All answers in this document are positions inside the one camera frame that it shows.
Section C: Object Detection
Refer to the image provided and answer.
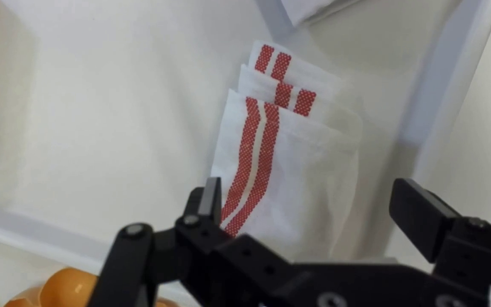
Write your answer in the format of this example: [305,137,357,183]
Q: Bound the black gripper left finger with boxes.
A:
[176,178,222,229]

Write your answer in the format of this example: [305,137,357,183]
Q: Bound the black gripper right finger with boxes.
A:
[389,180,464,267]

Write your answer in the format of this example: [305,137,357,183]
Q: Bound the red striped white cloth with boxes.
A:
[212,42,362,262]

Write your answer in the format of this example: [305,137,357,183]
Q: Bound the white plastic tray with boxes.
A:
[0,0,491,275]

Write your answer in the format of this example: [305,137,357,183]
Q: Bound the folded white cloth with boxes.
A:
[281,0,360,26]

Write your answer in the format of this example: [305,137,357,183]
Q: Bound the orange fruit pieces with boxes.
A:
[4,267,179,307]

